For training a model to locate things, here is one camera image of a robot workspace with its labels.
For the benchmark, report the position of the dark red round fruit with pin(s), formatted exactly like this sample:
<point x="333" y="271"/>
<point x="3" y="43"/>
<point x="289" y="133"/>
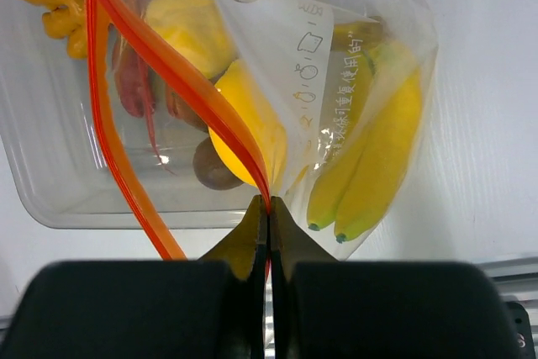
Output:
<point x="210" y="170"/>

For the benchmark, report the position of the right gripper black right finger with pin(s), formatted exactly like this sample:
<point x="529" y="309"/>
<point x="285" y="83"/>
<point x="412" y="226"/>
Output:
<point x="326" y="308"/>

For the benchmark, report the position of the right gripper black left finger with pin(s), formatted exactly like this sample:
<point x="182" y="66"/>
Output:
<point x="212" y="307"/>

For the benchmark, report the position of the yellow lemon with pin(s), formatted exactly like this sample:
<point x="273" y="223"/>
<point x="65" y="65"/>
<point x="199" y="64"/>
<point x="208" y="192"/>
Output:
<point x="237" y="90"/>

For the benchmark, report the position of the clear plastic food bin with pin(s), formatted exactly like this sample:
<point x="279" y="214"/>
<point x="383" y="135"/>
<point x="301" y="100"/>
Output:
<point x="59" y="170"/>

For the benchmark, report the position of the red crayfish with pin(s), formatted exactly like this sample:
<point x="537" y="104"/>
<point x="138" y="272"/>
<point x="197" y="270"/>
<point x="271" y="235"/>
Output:
<point x="132" y="82"/>

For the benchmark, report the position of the yellow banana bunch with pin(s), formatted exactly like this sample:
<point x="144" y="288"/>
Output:
<point x="377" y="110"/>

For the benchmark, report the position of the clear zip bag orange zipper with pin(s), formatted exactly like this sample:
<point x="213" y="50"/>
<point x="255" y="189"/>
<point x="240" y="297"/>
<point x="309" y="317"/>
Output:
<point x="287" y="46"/>

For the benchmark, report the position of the aluminium mounting rail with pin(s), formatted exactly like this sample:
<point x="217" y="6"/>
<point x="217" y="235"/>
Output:
<point x="17" y="274"/>

